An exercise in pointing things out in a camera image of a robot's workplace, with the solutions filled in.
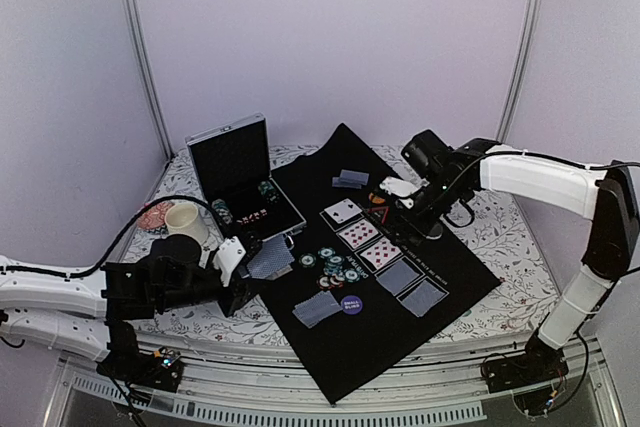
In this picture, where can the aluminium poker chip case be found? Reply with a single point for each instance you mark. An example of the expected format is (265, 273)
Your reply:
(229, 162)

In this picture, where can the purple small blind button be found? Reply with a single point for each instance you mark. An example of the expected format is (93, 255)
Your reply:
(351, 305)

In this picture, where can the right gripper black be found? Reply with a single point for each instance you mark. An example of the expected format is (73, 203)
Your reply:
(422, 228)

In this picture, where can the red patterned small dish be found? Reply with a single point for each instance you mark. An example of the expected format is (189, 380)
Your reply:
(153, 220)

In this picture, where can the cream ceramic cup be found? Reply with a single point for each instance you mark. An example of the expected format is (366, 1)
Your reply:
(185, 219)

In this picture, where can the right aluminium frame post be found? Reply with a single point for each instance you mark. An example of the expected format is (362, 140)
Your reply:
(525, 43)

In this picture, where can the black red triangle button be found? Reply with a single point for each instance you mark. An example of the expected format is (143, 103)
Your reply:
(380, 213)

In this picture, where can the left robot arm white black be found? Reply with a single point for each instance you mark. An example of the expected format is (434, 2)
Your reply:
(89, 311)

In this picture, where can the aluminium frame post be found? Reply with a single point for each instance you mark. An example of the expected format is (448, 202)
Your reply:
(525, 43)
(144, 69)

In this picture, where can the face up card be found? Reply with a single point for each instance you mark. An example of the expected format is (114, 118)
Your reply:
(358, 234)
(380, 254)
(342, 211)

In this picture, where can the dealt playing card grey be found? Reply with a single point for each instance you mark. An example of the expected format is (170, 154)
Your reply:
(362, 177)

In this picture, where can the face down board card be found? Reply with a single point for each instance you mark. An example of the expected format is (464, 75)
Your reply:
(422, 298)
(397, 277)

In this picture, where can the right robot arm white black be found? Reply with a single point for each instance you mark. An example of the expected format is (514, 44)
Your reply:
(603, 194)

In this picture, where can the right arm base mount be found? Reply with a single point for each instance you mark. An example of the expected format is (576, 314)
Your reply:
(525, 372)

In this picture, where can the dice row in case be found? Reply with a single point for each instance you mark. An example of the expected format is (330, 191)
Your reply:
(253, 217)

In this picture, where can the black poker play mat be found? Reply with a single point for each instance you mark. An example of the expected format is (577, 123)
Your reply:
(343, 352)

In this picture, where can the orange big blind button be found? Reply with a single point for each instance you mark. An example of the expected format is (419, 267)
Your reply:
(374, 198)

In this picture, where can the blue playing card deck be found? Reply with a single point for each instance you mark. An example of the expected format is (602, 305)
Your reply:
(272, 260)

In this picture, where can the green poker chip stack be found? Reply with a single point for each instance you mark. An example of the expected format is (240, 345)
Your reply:
(268, 191)

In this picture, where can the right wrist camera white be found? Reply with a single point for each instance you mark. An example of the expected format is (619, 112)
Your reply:
(402, 190)

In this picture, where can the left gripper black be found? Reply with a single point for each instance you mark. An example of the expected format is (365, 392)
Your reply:
(240, 293)

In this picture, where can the left aluminium frame post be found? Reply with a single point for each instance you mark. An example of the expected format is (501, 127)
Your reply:
(144, 69)

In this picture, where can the chip pile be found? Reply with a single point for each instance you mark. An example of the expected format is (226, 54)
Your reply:
(336, 271)

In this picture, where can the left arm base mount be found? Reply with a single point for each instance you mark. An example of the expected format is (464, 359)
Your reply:
(161, 370)

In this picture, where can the green twenty chip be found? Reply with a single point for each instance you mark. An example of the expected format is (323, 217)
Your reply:
(307, 260)

